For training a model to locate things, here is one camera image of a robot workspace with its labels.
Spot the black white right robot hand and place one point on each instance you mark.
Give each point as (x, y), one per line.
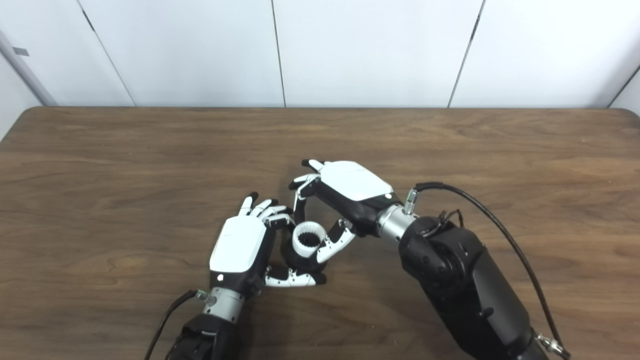
(352, 182)

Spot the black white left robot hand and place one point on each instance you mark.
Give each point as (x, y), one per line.
(237, 245)

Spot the round black part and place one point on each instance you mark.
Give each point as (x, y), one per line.
(295, 262)

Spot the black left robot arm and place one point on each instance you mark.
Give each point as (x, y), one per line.
(205, 337)

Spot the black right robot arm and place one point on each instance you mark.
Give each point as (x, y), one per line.
(465, 285)

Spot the grey wall corner post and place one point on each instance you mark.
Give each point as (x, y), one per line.
(27, 70)

